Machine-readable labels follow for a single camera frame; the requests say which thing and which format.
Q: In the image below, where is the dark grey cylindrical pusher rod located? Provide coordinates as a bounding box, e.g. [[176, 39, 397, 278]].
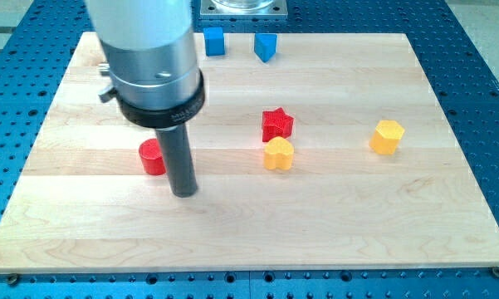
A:
[[155, 124, 198, 198]]

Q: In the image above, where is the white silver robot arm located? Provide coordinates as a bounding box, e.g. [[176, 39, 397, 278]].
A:
[[86, 0, 205, 198]]

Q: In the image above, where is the red star block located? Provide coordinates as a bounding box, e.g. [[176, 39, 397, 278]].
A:
[[262, 107, 294, 142]]

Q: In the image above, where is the yellow hexagon block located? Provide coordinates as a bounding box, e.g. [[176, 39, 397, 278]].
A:
[[369, 120, 405, 155]]

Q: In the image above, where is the red cylinder block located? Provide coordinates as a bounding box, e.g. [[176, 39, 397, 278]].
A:
[[139, 139, 166, 175]]

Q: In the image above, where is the yellow heart block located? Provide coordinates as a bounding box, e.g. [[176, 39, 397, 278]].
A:
[[263, 136, 295, 170]]

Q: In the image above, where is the light wooden board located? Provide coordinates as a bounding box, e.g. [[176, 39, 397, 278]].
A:
[[0, 32, 499, 274]]

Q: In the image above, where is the blue cube block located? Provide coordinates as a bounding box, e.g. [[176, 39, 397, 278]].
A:
[[203, 27, 225, 56]]

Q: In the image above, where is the blue triangular block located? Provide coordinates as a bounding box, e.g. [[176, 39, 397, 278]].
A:
[[254, 33, 278, 63]]

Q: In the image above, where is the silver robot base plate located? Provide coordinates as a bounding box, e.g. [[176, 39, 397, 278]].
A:
[[199, 0, 288, 20]]

